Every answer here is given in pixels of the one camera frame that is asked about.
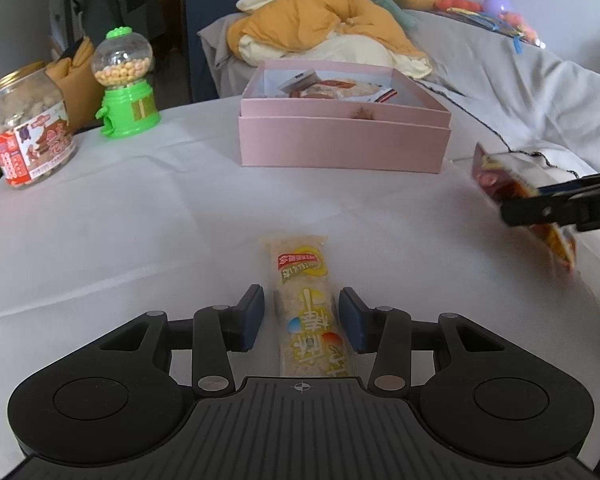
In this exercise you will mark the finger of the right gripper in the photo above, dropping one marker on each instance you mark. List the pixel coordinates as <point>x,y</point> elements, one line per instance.
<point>582,212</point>
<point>585,186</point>

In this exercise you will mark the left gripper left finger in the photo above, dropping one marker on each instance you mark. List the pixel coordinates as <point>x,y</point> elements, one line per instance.
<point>219,330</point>

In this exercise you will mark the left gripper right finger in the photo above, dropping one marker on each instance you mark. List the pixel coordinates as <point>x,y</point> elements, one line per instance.
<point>386,332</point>

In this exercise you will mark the yellow snack bar packet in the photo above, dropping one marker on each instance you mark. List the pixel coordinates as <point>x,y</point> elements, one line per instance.
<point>311,342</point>

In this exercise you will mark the red snack pouch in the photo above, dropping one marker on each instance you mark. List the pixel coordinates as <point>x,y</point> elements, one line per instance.
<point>501,183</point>

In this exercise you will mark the white rice cracker packet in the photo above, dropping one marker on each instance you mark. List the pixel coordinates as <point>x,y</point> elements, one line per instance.
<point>308,85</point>

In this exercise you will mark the white table cloth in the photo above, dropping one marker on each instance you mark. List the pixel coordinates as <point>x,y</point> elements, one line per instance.
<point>170,220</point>

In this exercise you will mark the grey sofa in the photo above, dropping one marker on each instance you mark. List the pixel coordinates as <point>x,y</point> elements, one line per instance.
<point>532,101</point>

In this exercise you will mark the colourful toys on sofa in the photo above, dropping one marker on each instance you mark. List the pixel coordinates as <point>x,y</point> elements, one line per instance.
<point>494,15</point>

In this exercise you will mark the pink cardboard box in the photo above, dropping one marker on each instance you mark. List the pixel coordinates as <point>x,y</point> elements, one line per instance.
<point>410,132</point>

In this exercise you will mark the yellow armchair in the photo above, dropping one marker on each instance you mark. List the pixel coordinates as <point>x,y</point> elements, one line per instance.
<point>70,79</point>

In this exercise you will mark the gold lid snack jar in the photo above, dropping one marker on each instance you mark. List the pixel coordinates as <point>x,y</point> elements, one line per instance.
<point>35,138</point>

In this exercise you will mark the green gumball snack dispenser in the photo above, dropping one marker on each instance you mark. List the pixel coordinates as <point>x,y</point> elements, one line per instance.
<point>120,65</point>

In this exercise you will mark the orange and cream blanket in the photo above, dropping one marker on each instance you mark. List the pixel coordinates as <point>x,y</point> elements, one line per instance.
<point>357,31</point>

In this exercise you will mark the dark jacket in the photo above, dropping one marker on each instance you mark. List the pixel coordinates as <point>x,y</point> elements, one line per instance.
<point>144,17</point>

